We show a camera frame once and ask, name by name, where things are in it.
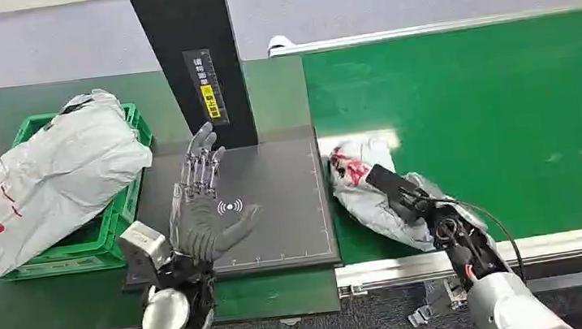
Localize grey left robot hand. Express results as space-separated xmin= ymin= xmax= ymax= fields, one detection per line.
xmin=157 ymin=116 xmax=268 ymax=269

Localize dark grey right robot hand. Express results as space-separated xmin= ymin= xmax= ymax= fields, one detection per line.
xmin=363 ymin=158 xmax=438 ymax=231

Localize small grey plastic parcel bag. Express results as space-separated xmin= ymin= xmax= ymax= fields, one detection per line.
xmin=325 ymin=126 xmax=490 ymax=262

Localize black scanner stand with column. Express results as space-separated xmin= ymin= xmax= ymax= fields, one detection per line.
xmin=92 ymin=0 xmax=344 ymax=293

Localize green plastic crate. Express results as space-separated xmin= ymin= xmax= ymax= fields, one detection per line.
xmin=0 ymin=100 xmax=168 ymax=284

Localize green conveyor belt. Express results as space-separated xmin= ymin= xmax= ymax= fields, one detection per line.
xmin=299 ymin=8 xmax=582 ymax=268

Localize black and yellow warning label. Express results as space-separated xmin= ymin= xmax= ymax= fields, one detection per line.
xmin=182 ymin=46 xmax=231 ymax=129

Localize large grey plastic parcel bag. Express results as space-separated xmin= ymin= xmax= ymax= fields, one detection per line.
xmin=0 ymin=83 xmax=165 ymax=283

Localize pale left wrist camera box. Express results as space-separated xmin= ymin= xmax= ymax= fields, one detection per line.
xmin=115 ymin=217 xmax=174 ymax=275

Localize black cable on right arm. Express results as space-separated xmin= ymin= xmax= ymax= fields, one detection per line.
xmin=424 ymin=189 xmax=528 ymax=294

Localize metal bracket under conveyor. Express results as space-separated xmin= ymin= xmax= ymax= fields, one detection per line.
xmin=404 ymin=277 xmax=472 ymax=329

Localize silver conveyor side rail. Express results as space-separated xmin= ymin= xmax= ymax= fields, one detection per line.
xmin=332 ymin=226 xmax=582 ymax=299
xmin=265 ymin=2 xmax=582 ymax=60

